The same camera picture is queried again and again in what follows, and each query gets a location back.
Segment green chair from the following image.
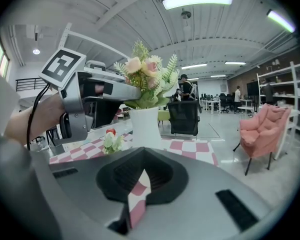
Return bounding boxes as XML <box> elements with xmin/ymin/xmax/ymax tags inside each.
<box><xmin>157</xmin><ymin>109</ymin><xmax>171</xmax><ymax>127</ymax></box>

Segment pink white checkered cloth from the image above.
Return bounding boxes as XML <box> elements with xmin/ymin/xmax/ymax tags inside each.
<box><xmin>49</xmin><ymin>133</ymin><xmax>219</xmax><ymax>230</ymax></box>

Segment white office table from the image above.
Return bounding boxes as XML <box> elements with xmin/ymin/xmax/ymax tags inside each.
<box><xmin>199</xmin><ymin>98</ymin><xmax>222</xmax><ymax>115</ymax></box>

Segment pink rose flowers bunch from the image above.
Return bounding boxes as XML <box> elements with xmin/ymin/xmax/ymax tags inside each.
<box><xmin>113</xmin><ymin>40</ymin><xmax>181</xmax><ymax>110</ymax></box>

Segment white ceramic vase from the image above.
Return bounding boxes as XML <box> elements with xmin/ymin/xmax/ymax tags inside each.
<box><xmin>128</xmin><ymin>106</ymin><xmax>164</xmax><ymax>150</ymax></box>

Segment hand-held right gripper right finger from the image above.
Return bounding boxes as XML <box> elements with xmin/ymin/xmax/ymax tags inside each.
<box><xmin>142</xmin><ymin>146</ymin><xmax>190</xmax><ymax>206</ymax></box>

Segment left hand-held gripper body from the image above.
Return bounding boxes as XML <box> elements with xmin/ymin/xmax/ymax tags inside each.
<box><xmin>38</xmin><ymin>48</ymin><xmax>144</xmax><ymax>145</ymax></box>

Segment black monitor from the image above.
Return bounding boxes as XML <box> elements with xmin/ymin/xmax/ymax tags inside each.
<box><xmin>89</xmin><ymin>100</ymin><xmax>124</xmax><ymax>130</ymax></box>

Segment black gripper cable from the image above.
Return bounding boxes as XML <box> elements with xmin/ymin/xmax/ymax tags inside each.
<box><xmin>26</xmin><ymin>83</ymin><xmax>51</xmax><ymax>151</ymax></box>

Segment round pendant lamp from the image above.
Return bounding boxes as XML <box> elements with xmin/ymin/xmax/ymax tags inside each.
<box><xmin>32</xmin><ymin>40</ymin><xmax>41</xmax><ymax>56</ymax></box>

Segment pink padded armchair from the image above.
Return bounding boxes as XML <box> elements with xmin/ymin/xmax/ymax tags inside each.
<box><xmin>231</xmin><ymin>103</ymin><xmax>292</xmax><ymax>177</ymax></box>

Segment black wall screen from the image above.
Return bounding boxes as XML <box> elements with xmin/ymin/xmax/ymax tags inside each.
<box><xmin>246</xmin><ymin>80</ymin><xmax>261</xmax><ymax>98</ymax></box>

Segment white metal storage shelf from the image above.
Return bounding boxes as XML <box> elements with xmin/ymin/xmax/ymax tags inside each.
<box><xmin>255</xmin><ymin>60</ymin><xmax>300</xmax><ymax>160</ymax></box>

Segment person's left forearm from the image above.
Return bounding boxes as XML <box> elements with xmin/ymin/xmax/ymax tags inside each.
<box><xmin>3</xmin><ymin>93</ymin><xmax>66</xmax><ymax>148</ymax></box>

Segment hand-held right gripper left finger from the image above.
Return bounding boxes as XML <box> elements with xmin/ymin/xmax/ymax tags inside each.
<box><xmin>95</xmin><ymin>146</ymin><xmax>145</xmax><ymax>205</ymax></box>

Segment white shirt sleeve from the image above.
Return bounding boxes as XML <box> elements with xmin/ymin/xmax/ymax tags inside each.
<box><xmin>0</xmin><ymin>63</ymin><xmax>21</xmax><ymax>136</ymax></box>

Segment black mesh office chair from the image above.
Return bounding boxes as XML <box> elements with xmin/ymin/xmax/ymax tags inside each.
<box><xmin>166</xmin><ymin>99</ymin><xmax>201</xmax><ymax>137</ymax></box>

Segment black metal railing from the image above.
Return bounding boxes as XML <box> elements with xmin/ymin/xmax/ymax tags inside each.
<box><xmin>15</xmin><ymin>77</ymin><xmax>47</xmax><ymax>93</ymax></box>

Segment grey case with handle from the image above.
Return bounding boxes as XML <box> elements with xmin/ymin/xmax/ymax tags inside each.
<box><xmin>84</xmin><ymin>59</ymin><xmax>107</xmax><ymax>72</ymax></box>

